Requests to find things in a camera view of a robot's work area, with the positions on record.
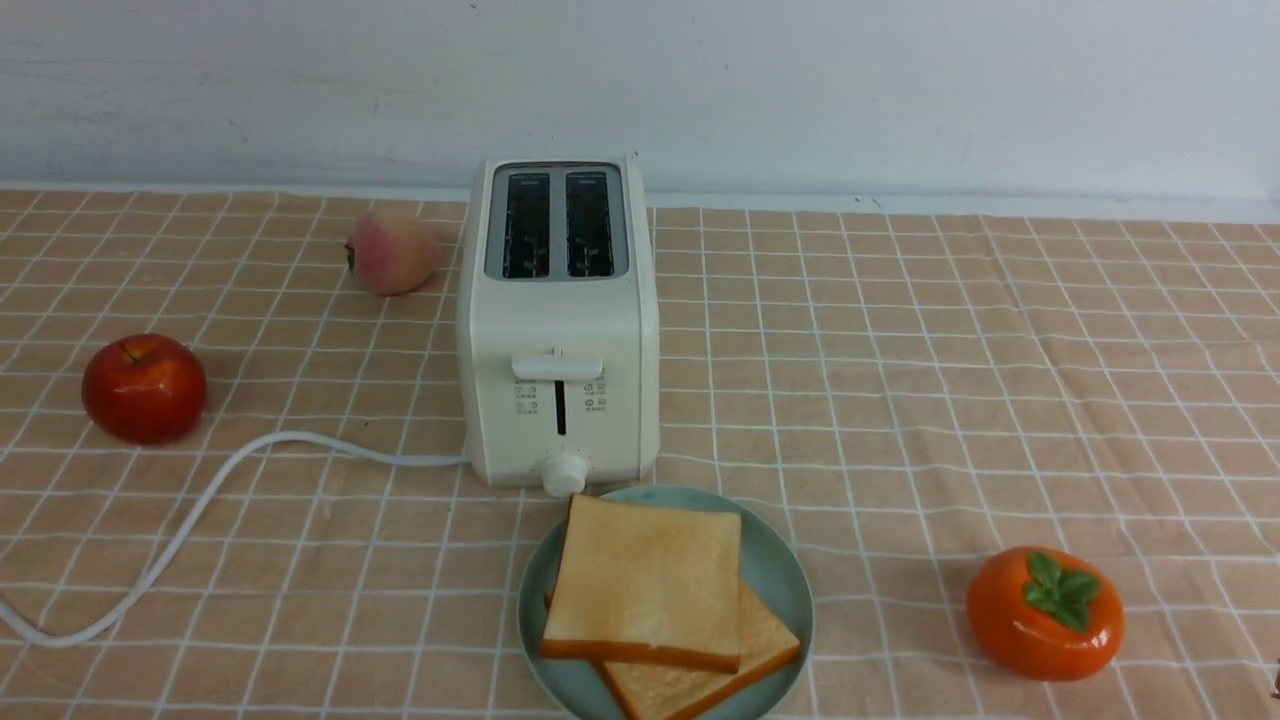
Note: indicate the toast slice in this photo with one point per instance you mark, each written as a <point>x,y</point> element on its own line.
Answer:
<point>670,692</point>
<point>647,585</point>

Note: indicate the white two-slot toaster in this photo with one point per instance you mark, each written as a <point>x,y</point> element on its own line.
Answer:
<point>557,325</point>

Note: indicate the light blue plate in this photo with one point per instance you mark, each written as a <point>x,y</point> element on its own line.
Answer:
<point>767,564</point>

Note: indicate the orange checkered tablecloth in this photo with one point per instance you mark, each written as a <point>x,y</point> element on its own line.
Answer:
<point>901,398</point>

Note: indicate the pink peach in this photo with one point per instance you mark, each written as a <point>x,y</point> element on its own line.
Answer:
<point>390,253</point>

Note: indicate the orange persimmon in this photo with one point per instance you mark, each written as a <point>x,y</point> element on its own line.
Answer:
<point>1044,614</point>

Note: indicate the red apple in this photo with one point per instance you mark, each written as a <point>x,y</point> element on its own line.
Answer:
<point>145,389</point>

